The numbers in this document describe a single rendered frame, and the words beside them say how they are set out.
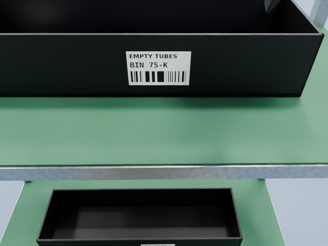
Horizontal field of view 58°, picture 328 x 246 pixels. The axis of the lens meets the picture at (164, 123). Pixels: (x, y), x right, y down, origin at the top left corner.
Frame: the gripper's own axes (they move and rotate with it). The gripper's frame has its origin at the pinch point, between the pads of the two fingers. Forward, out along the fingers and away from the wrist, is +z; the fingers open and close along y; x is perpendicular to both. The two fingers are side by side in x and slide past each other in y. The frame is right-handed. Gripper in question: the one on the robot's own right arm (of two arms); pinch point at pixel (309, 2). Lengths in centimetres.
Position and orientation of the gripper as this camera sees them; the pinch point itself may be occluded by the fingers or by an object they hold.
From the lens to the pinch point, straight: 38.7
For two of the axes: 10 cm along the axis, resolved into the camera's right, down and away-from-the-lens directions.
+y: -10.0, 0.1, 0.0
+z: 0.1, 3.5, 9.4
